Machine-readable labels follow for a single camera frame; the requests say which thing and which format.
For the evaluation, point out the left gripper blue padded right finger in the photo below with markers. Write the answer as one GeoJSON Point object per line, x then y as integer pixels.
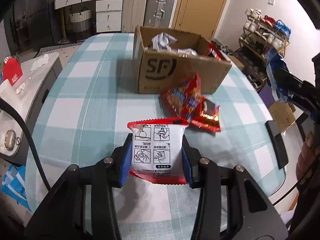
{"type": "Point", "coordinates": [187, 161]}

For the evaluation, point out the wooden door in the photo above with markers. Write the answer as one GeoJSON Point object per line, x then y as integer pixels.
{"type": "Point", "coordinates": [198, 16]}

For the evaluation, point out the right hand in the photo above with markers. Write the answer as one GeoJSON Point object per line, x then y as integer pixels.
{"type": "Point", "coordinates": [306, 158]}

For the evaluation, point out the dotted rug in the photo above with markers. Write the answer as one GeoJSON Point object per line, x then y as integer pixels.
{"type": "Point", "coordinates": [65, 49]}

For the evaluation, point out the blue white packaging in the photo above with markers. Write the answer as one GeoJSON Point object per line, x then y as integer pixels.
{"type": "Point", "coordinates": [13, 184]}

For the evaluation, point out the silver aluminium suitcase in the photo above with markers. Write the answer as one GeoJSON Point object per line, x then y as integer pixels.
{"type": "Point", "coordinates": [158, 13]}

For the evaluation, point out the cardboard box on floor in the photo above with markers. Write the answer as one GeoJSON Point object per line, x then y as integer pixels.
{"type": "Point", "coordinates": [283, 114]}

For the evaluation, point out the shoe rack with shoes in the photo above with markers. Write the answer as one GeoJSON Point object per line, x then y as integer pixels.
{"type": "Point", "coordinates": [260, 34]}

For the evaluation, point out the grey side cabinet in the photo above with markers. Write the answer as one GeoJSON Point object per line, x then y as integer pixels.
{"type": "Point", "coordinates": [39, 75]}

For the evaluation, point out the white noodle snack bag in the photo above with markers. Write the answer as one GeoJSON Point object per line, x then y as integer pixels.
{"type": "Point", "coordinates": [187, 51]}

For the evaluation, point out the red and silver snack bag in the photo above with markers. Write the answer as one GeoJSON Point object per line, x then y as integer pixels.
{"type": "Point", "coordinates": [212, 51]}

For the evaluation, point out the purple bag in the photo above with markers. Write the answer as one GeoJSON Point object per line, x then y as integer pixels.
{"type": "Point", "coordinates": [266, 96]}

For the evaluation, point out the small red dark packet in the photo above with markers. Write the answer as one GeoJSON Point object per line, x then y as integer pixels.
{"type": "Point", "coordinates": [206, 116]}

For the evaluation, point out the woven laundry basket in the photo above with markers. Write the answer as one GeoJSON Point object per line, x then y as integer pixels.
{"type": "Point", "coordinates": [81, 24]}

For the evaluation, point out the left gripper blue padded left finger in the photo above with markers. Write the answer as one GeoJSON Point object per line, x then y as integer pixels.
{"type": "Point", "coordinates": [125, 160]}

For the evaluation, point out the white drawer desk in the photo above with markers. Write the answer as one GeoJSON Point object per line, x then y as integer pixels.
{"type": "Point", "coordinates": [108, 13]}

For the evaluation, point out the checkered teal tablecloth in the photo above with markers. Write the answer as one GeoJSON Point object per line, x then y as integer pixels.
{"type": "Point", "coordinates": [85, 116]}

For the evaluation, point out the beige suitcase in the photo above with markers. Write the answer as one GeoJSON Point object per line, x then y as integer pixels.
{"type": "Point", "coordinates": [133, 12]}

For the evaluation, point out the white red instruction packet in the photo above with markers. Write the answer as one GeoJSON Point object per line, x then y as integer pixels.
{"type": "Point", "coordinates": [157, 150]}

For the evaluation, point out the red cartoon snack bag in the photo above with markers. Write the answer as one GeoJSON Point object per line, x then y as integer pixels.
{"type": "Point", "coordinates": [182, 100]}

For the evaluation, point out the earbuds case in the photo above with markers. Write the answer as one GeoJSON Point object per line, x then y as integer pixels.
{"type": "Point", "coordinates": [11, 140]}

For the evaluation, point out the red gift box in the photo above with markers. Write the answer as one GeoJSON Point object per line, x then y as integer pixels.
{"type": "Point", "coordinates": [12, 70]}

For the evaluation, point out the black phone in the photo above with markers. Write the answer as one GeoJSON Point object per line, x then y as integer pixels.
{"type": "Point", "coordinates": [277, 143]}

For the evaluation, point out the blue snack packet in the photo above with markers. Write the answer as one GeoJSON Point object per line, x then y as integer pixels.
{"type": "Point", "coordinates": [275, 68]}

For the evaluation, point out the SF cardboard box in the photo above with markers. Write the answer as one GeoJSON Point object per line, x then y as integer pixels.
{"type": "Point", "coordinates": [158, 70]}

